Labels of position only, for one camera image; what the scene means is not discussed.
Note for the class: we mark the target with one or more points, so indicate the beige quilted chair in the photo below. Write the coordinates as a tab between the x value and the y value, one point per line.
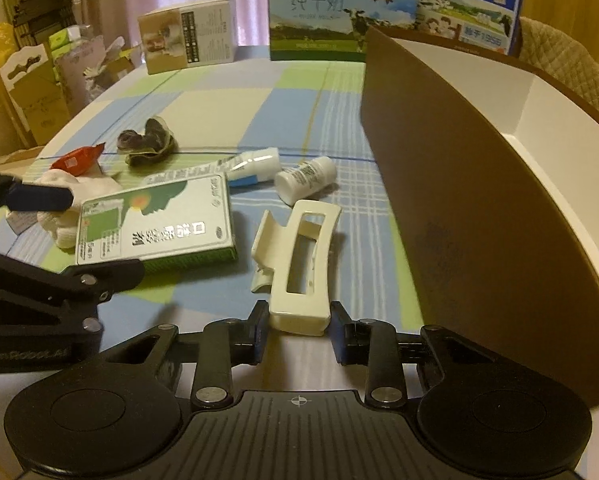
564	60

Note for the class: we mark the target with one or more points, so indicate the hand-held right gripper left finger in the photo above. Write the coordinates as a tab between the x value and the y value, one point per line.
259	332

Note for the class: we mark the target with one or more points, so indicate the grey carton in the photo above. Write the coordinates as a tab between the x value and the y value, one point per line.
76	77

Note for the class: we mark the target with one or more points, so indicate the red candy wrapper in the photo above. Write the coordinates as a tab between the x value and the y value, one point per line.
74	160

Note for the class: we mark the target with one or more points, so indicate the cream hair claw clip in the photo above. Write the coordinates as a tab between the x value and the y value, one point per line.
304	316

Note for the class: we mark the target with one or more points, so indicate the light blue milk carton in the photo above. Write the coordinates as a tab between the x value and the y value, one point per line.
329	10

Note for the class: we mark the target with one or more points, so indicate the white cloth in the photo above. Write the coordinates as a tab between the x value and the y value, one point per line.
95	185

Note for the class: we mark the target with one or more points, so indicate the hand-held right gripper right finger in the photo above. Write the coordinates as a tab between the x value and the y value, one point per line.
340	335

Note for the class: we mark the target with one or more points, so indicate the small green and white carton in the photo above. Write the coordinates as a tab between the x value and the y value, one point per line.
66	40

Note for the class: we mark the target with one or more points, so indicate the brown box white inside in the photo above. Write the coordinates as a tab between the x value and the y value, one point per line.
429	185

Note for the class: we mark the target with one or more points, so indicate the dark crumpled plastic wrapper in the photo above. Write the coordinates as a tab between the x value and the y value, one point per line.
139	142

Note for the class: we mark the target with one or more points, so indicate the dark woven basket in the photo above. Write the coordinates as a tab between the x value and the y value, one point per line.
34	5

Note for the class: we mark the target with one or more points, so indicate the green and white medicine box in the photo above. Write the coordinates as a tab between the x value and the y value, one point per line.
179	210

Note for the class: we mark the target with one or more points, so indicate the white slim box green print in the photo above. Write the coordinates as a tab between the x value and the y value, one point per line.
199	169

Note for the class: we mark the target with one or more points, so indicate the white pill bottle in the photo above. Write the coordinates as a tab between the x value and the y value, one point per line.
304	178

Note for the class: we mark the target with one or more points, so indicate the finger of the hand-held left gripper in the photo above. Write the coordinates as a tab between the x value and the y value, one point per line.
79	282
39	199

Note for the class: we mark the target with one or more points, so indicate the dark blue milk carton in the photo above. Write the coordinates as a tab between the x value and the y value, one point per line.
479	10

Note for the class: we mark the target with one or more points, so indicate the beige cardboard box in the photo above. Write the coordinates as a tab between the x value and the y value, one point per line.
199	35

